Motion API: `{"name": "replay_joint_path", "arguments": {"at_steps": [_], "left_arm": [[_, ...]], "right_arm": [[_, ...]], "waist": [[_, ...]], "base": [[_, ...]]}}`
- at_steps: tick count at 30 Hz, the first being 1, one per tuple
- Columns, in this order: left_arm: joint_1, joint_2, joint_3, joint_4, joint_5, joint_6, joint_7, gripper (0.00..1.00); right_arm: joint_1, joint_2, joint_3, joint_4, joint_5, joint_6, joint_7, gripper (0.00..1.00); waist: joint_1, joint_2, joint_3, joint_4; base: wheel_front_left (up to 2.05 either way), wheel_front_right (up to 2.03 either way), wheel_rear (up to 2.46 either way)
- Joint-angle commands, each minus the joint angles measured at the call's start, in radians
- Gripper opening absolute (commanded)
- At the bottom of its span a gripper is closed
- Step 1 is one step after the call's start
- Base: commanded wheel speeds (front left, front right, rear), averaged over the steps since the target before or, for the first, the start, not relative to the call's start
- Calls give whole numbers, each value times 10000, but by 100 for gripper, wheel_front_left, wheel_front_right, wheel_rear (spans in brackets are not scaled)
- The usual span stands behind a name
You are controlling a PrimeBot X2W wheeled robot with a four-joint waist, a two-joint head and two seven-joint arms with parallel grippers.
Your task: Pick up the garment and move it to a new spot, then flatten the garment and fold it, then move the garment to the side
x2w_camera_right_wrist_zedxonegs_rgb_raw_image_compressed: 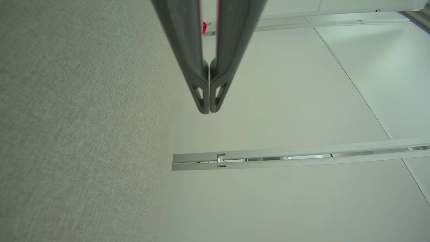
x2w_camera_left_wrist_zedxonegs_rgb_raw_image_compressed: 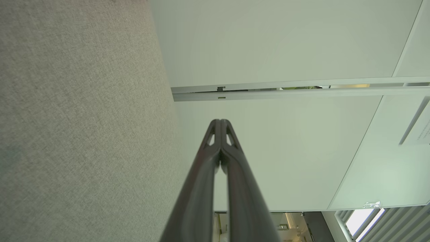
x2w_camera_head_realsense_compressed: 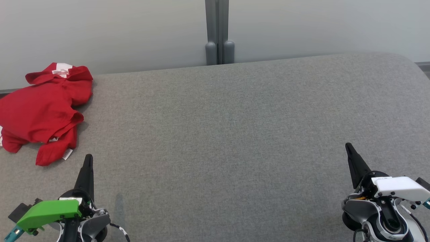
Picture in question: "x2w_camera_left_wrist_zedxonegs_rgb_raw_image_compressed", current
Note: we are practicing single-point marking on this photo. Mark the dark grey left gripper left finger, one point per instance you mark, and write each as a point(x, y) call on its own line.
point(196, 201)

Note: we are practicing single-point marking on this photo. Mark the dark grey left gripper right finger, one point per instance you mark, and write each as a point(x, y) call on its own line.
point(247, 205)

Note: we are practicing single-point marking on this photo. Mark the grey double partition post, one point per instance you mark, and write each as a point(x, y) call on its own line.
point(302, 94)

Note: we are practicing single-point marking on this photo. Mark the grey slatted window blind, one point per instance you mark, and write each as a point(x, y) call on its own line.
point(396, 223)

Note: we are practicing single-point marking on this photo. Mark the small white emblem sticker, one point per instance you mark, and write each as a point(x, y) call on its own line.
point(371, 204)

